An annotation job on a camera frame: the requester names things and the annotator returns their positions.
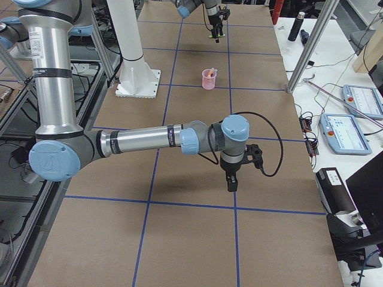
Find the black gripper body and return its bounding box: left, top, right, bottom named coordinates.
left=220, top=160, right=242, bottom=179
left=208, top=13, right=222, bottom=29

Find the green highlighter pen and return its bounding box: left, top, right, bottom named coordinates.
left=209, top=34, right=226, bottom=39

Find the orange highlighter pen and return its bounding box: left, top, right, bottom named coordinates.
left=207, top=68, right=216, bottom=78

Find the yellow highlighter pen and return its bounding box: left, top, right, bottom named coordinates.
left=207, top=68, right=215, bottom=78

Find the pink mesh pen holder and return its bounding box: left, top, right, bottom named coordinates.
left=202, top=69, right=217, bottom=90

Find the black water bottle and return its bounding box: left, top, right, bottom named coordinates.
left=288, top=11, right=305, bottom=42

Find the brown paper table mat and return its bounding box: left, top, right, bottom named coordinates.
left=29, top=2, right=343, bottom=286

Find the black cardboard box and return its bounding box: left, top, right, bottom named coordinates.
left=315, top=167, right=357, bottom=215

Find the blue teach pendant near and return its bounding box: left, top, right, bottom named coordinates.
left=320, top=114, right=372, bottom=155

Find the blue teach pendant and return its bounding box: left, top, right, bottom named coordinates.
left=342, top=85, right=382, bottom=120
left=320, top=114, right=372, bottom=155

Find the black monitor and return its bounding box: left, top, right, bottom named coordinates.
left=346, top=152, right=382, bottom=233

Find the grey office chair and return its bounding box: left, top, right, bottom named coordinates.
left=349, top=29, right=375, bottom=55

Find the wooden plank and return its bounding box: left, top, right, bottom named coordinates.
left=352, top=23, right=382, bottom=74

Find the blue teach pendant far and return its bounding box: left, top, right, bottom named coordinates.
left=342, top=85, right=382, bottom=120

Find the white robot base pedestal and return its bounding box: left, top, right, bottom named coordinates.
left=107, top=0, right=161, bottom=99

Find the aluminium frame post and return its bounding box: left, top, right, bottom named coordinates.
left=286, top=0, right=339, bottom=94

